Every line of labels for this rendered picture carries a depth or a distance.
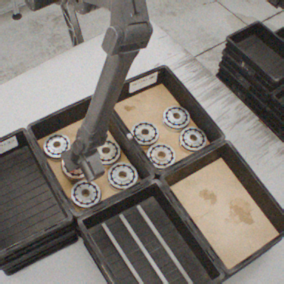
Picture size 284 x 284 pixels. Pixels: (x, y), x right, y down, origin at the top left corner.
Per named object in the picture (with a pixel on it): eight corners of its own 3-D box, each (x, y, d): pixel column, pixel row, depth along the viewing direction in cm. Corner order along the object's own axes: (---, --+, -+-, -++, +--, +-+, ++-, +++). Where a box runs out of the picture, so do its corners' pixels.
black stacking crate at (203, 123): (98, 111, 160) (98, 92, 151) (162, 83, 170) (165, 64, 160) (154, 191, 143) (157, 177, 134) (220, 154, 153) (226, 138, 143)
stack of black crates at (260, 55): (211, 86, 258) (224, 36, 220) (240, 69, 269) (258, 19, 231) (254, 129, 242) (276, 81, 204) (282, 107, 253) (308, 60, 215)
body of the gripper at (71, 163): (96, 159, 133) (99, 153, 126) (69, 173, 129) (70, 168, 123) (86, 142, 134) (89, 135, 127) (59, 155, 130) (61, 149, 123)
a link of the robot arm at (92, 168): (103, 126, 118) (78, 135, 113) (121, 162, 117) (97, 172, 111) (87, 143, 128) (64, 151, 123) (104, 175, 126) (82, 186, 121)
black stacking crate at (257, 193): (154, 192, 143) (157, 177, 133) (220, 155, 153) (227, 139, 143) (218, 283, 126) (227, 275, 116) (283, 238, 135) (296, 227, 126)
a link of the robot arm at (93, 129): (143, 15, 92) (106, 21, 86) (157, 29, 90) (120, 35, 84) (97, 133, 123) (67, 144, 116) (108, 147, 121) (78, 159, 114)
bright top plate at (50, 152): (40, 140, 146) (39, 139, 146) (64, 130, 149) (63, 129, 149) (49, 162, 142) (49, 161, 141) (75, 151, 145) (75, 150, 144)
